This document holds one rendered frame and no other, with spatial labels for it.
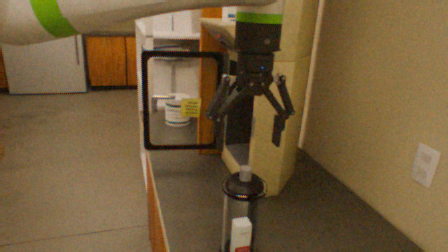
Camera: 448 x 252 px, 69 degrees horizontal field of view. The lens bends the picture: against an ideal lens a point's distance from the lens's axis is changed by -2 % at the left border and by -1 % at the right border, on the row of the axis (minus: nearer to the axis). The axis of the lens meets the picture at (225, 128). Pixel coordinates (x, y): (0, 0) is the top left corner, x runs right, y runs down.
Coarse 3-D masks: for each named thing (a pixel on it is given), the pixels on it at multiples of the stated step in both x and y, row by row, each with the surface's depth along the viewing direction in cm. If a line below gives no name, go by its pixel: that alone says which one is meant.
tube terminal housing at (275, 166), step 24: (288, 0) 90; (312, 0) 101; (288, 24) 93; (312, 24) 107; (288, 48) 96; (288, 72) 99; (264, 96) 99; (264, 120) 102; (288, 120) 106; (240, 144) 136; (264, 144) 106; (288, 144) 113; (264, 168) 109; (288, 168) 121
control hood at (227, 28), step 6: (204, 18) 111; (210, 18) 113; (216, 18) 116; (204, 24) 113; (210, 24) 103; (216, 24) 96; (222, 24) 91; (228, 24) 89; (234, 24) 91; (216, 30) 103; (222, 30) 94; (228, 30) 89; (234, 30) 89; (228, 36) 94
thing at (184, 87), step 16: (160, 64) 120; (176, 64) 121; (192, 64) 122; (208, 64) 123; (160, 80) 122; (176, 80) 123; (192, 80) 124; (208, 80) 125; (160, 96) 124; (176, 96) 125; (192, 96) 126; (208, 96) 127; (160, 112) 126; (176, 112) 128; (192, 112) 129; (160, 128) 129; (176, 128) 130; (192, 128) 131; (208, 128) 132; (160, 144) 131; (176, 144) 132; (192, 144) 134
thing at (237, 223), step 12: (228, 192) 74; (264, 192) 75; (228, 204) 76; (240, 204) 74; (252, 204) 75; (228, 216) 77; (240, 216) 75; (252, 216) 76; (228, 228) 78; (240, 228) 77; (252, 228) 77; (228, 240) 79; (240, 240) 78; (252, 240) 79
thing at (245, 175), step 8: (240, 168) 76; (248, 168) 76; (232, 176) 78; (240, 176) 76; (248, 176) 75; (256, 176) 78; (232, 184) 75; (240, 184) 74; (248, 184) 75; (256, 184) 75; (240, 192) 73; (248, 192) 73; (256, 192) 74
